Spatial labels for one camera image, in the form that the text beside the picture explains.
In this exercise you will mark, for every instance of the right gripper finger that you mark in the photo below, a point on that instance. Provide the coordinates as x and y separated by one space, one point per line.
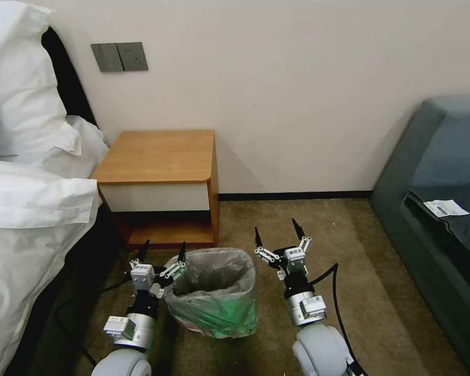
301 235
267 255

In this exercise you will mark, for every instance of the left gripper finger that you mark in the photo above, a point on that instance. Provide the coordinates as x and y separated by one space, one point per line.
181 254
143 252

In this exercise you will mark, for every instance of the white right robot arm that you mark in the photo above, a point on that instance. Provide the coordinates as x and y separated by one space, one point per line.
321 344

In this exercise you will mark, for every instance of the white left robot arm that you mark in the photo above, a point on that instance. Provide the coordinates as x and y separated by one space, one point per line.
139 333

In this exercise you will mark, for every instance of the small trash can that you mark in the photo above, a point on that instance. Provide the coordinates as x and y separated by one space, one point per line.
194 329

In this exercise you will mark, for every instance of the translucent green garbage bag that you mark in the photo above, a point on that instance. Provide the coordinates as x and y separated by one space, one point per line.
219 309

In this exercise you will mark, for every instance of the black baseboard strip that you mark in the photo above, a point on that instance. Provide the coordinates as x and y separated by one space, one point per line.
297 194

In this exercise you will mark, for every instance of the dark bed base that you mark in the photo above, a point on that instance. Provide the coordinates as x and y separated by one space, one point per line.
86 250

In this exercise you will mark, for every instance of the white nightstand drawer front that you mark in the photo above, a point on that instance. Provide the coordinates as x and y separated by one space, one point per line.
152 196

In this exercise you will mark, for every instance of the wooden nightstand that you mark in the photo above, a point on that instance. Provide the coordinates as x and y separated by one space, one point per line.
160 156

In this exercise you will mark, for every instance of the grey-green sofa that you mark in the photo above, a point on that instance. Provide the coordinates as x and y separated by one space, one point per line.
423 156

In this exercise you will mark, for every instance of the white paper label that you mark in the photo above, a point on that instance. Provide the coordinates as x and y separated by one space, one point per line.
446 207

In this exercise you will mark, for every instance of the dark sofa seat cushion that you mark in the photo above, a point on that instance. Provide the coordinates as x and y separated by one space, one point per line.
466 231

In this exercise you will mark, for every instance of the black bed headboard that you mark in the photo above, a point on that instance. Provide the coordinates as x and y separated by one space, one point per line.
72 82

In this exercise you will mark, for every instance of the large white pillow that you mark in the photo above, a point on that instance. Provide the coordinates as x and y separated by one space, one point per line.
19 86

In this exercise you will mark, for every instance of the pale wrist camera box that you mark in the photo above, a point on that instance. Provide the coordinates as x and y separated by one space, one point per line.
296 261
142 276

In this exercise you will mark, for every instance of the grey wall socket plate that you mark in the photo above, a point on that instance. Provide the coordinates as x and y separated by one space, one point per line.
133 56

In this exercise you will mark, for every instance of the grey wall switch plate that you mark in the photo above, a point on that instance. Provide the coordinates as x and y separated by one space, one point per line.
105 58

